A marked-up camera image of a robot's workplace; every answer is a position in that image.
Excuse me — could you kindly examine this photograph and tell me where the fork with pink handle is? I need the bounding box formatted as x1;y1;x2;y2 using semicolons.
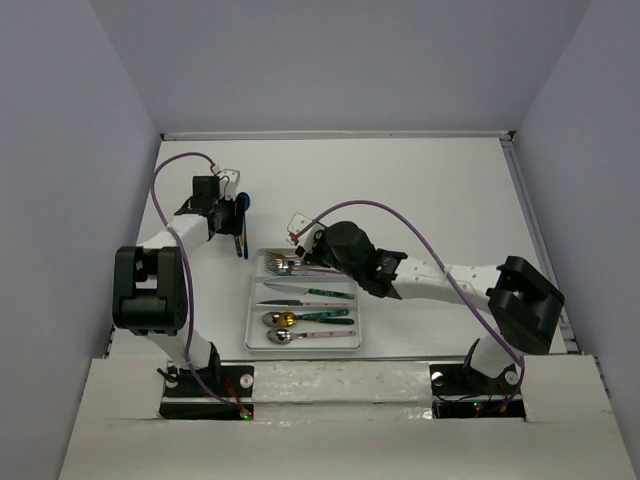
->
265;265;342;276

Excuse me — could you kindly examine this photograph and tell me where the blue metallic spoon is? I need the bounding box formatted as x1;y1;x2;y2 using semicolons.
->
236;192;250;260

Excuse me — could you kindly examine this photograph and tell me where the spoon with teal marbled handle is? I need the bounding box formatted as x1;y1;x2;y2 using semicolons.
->
261;310;349;327

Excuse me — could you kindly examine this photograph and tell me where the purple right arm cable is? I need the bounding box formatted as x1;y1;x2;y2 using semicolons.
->
294;199;526;406

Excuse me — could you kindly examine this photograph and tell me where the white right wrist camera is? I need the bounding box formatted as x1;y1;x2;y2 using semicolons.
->
286;212;319;250

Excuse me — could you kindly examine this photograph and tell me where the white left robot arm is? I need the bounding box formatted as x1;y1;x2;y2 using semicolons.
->
112;169;250;395

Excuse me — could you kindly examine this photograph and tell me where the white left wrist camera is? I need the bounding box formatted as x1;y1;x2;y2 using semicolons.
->
216;169;241;201

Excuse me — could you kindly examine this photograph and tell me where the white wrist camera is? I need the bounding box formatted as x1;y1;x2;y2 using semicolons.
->
286;212;319;250
216;169;241;201

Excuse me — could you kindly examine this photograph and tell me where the orange plastic knife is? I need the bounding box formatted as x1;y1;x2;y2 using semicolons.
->
236;200;245;258

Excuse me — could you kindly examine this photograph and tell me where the knife with marbled dark handle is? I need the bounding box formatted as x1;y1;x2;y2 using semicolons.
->
233;236;244;258

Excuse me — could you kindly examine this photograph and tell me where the spoon with pink handle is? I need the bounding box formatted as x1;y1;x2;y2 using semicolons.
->
266;328;357;345

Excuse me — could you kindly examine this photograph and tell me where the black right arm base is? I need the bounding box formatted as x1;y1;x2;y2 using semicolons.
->
430;339;526;419

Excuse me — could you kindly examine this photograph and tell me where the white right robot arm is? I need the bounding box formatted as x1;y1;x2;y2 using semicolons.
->
287;215;565;392

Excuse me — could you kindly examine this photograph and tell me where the knife with teal marbled handle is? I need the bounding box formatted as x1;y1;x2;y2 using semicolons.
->
265;283;355;300

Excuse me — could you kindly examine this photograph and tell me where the gold spoon dark-green handle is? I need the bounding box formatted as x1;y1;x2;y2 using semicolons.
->
271;312;355;327

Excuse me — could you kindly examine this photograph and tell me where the knife with pink handle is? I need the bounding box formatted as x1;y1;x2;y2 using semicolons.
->
255;300;351;308

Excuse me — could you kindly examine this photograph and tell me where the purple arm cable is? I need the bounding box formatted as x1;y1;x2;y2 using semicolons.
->
294;199;526;406
151;151;251;414

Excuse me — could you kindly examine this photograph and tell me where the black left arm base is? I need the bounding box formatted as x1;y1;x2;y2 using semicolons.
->
157;361;255;421

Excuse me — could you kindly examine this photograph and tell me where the white three-compartment tray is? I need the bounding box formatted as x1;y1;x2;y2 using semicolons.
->
244;248;362;358

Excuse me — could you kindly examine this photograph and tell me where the gold fork dark-green handle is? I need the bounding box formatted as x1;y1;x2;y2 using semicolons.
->
264;251;304;265

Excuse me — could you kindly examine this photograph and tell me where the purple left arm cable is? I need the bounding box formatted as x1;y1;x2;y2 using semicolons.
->
151;151;251;414

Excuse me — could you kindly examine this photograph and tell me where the all-silver fork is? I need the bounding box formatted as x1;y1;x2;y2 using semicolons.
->
263;258;323;270

